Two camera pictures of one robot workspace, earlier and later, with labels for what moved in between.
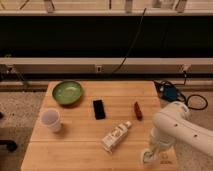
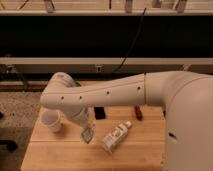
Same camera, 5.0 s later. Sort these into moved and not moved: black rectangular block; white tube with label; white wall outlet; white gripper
Moved: white gripper
Not moved: white tube with label; white wall outlet; black rectangular block
